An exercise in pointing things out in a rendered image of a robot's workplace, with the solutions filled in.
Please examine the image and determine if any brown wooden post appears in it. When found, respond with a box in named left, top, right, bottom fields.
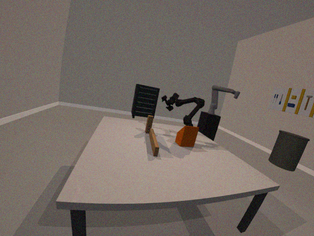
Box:
left=145, top=115, right=154, bottom=133

